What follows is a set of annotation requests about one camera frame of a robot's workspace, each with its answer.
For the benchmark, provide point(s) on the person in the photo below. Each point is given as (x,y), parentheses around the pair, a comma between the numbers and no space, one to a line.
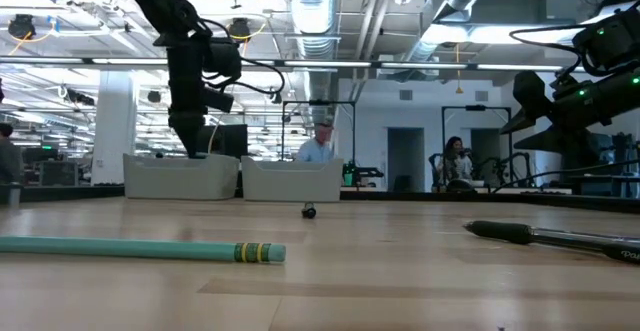
(315,148)
(455,163)
(9,161)

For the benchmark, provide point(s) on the black aluminium table frame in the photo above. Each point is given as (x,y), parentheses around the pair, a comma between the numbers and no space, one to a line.
(450,196)

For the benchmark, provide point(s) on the white column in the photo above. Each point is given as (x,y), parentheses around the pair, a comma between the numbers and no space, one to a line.
(114,126)

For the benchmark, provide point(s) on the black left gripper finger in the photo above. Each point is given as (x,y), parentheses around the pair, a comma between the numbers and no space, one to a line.
(198,131)
(184,128)

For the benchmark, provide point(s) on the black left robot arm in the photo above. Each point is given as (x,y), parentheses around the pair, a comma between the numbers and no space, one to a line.
(155,1)

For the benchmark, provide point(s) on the black stand frame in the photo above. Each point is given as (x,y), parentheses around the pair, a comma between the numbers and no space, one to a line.
(320,102)
(475,107)

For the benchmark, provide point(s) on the large silver ceiling duct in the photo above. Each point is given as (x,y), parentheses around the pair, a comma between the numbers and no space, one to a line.
(312,11)

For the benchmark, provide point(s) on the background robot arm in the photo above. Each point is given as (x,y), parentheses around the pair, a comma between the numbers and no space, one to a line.
(365,172)

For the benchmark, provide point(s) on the black clear ballpoint pen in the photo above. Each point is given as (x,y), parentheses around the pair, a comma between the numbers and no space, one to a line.
(500,232)
(309,212)

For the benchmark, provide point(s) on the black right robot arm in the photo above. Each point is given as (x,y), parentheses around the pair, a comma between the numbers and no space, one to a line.
(615,41)

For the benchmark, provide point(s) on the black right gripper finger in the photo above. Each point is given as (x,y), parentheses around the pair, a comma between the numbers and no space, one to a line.
(547,141)
(532,96)

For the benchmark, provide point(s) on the dark background monitor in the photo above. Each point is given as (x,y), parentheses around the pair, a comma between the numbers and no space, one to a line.
(235,141)

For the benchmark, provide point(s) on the grey plastic bin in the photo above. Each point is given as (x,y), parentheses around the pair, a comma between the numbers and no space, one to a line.
(180,178)
(292,181)

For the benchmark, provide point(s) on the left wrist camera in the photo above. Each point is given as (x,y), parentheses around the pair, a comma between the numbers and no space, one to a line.
(218,100)

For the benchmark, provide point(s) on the teal pencil with eraser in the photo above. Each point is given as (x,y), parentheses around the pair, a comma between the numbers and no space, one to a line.
(125,247)

